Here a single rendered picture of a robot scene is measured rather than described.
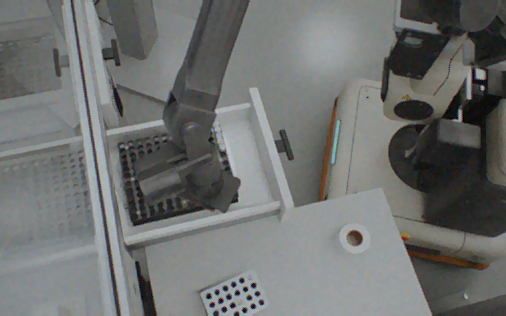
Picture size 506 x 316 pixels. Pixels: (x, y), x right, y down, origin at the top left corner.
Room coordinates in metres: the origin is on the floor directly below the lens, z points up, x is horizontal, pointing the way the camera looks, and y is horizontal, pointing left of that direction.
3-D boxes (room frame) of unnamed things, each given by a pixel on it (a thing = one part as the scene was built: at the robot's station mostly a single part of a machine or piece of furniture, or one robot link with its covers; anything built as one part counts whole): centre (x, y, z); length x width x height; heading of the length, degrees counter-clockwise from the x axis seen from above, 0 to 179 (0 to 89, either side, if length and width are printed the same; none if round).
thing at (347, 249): (0.31, -0.25, 0.78); 0.07 x 0.07 x 0.04
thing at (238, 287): (0.14, -0.01, 0.78); 0.12 x 0.08 x 0.04; 124
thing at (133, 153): (0.36, 0.15, 0.87); 0.22 x 0.18 x 0.06; 114
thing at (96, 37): (0.60, 0.39, 0.87); 0.29 x 0.02 x 0.11; 24
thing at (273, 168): (0.44, -0.03, 0.87); 0.29 x 0.02 x 0.11; 24
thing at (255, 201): (0.36, 0.16, 0.86); 0.40 x 0.26 x 0.06; 114
